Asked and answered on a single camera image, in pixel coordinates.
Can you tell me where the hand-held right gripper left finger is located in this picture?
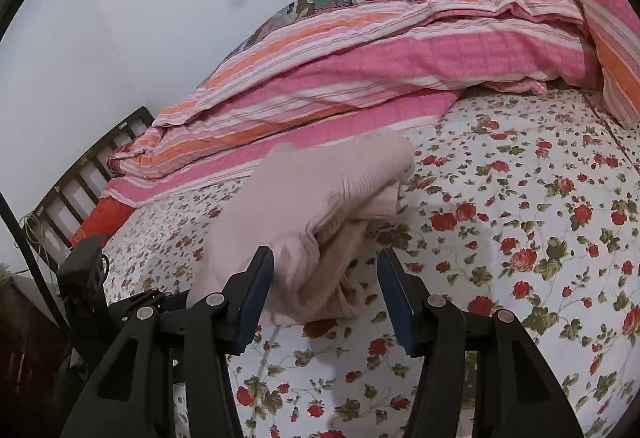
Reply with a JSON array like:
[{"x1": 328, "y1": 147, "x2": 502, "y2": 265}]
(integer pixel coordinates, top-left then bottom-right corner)
[{"x1": 60, "y1": 246, "x2": 276, "y2": 438}]

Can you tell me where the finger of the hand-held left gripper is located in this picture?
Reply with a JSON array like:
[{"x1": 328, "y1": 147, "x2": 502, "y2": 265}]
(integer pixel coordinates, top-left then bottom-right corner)
[{"x1": 106, "y1": 289, "x2": 201, "y2": 319}]

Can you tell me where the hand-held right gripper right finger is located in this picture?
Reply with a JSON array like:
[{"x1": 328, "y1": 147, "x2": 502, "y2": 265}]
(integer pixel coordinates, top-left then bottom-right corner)
[{"x1": 376, "y1": 247, "x2": 586, "y2": 438}]

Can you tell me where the pale pink knit garment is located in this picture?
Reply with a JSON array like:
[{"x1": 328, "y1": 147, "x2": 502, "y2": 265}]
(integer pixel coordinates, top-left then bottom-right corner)
[{"x1": 186, "y1": 128, "x2": 417, "y2": 326}]

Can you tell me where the black metal pole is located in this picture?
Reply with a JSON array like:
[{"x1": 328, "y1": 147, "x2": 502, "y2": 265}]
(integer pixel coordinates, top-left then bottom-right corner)
[{"x1": 0, "y1": 195, "x2": 68, "y2": 331}]

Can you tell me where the orange pillow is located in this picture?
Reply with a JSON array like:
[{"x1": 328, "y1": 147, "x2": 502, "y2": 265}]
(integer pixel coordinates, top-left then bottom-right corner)
[{"x1": 71, "y1": 197, "x2": 137, "y2": 248}]

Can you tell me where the dark wooden cabinet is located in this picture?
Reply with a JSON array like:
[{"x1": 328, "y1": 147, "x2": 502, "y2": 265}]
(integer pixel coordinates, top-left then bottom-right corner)
[{"x1": 0, "y1": 275, "x2": 73, "y2": 424}]

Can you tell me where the dark wooden headboard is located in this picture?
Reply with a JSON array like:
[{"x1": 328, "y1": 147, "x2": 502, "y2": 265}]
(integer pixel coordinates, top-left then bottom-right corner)
[{"x1": 19, "y1": 106, "x2": 157, "y2": 269}]

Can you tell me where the floral bedsheet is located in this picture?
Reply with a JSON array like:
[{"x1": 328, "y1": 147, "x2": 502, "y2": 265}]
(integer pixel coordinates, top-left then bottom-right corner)
[{"x1": 102, "y1": 85, "x2": 640, "y2": 438}]

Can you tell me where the pink orange striped quilt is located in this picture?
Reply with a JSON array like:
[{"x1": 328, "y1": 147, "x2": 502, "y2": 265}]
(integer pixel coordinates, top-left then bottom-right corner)
[{"x1": 102, "y1": 0, "x2": 640, "y2": 208}]

